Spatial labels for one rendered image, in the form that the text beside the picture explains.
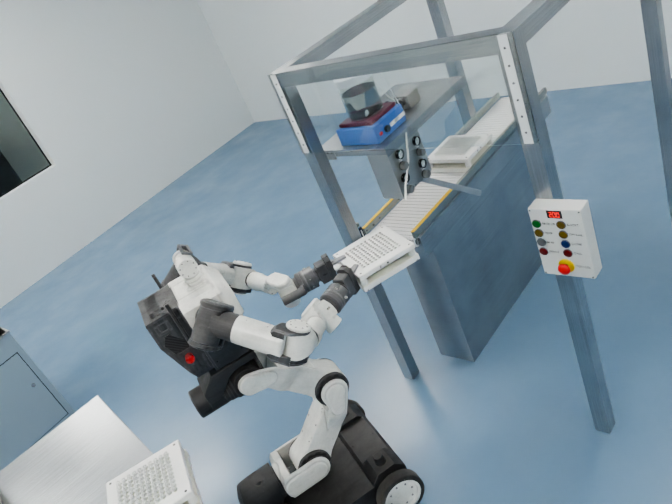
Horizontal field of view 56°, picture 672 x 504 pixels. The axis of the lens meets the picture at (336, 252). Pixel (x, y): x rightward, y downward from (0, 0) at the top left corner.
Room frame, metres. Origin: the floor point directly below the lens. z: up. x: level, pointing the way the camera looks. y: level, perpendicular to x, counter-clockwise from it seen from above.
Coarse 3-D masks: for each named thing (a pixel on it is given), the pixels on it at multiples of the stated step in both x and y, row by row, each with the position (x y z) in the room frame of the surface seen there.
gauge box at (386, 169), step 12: (372, 156) 2.28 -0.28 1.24; (384, 156) 2.23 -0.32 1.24; (420, 156) 2.33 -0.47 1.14; (372, 168) 2.30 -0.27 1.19; (384, 168) 2.25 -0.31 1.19; (396, 168) 2.23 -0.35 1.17; (420, 168) 2.31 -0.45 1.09; (384, 180) 2.27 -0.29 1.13; (396, 180) 2.22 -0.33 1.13; (420, 180) 2.30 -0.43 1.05; (384, 192) 2.29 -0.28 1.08; (396, 192) 2.24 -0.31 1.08
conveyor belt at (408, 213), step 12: (444, 180) 2.64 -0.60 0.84; (456, 180) 2.59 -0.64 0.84; (420, 192) 2.63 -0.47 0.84; (432, 192) 2.58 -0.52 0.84; (444, 192) 2.53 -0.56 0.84; (408, 204) 2.57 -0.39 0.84; (420, 204) 2.52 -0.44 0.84; (432, 204) 2.47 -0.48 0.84; (396, 216) 2.51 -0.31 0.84; (408, 216) 2.47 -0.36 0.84; (420, 216) 2.42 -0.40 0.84; (396, 228) 2.41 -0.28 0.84; (408, 228) 2.37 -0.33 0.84
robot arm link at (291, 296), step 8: (296, 280) 2.08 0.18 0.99; (304, 280) 2.07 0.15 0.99; (288, 288) 2.06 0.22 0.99; (296, 288) 2.07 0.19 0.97; (304, 288) 2.06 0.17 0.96; (280, 296) 2.09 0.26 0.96; (288, 296) 2.04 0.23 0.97; (296, 296) 2.03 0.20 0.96; (288, 304) 2.07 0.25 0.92; (296, 304) 2.07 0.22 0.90
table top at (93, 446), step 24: (96, 408) 2.04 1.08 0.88; (72, 432) 1.95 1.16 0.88; (96, 432) 1.89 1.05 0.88; (120, 432) 1.83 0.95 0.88; (24, 456) 1.94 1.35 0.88; (48, 456) 1.88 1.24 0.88; (72, 456) 1.82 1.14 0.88; (96, 456) 1.76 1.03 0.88; (120, 456) 1.70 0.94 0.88; (144, 456) 1.65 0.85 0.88; (0, 480) 1.87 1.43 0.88; (24, 480) 1.81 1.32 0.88; (48, 480) 1.75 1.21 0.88; (72, 480) 1.69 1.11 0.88; (96, 480) 1.64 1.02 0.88
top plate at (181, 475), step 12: (180, 444) 1.55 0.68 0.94; (156, 456) 1.53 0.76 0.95; (180, 456) 1.48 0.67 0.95; (132, 468) 1.53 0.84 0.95; (180, 468) 1.43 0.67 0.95; (120, 480) 1.50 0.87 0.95; (144, 480) 1.45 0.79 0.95; (156, 480) 1.43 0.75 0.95; (180, 480) 1.39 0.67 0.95; (108, 492) 1.47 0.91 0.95; (180, 492) 1.34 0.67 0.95; (192, 492) 1.33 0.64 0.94
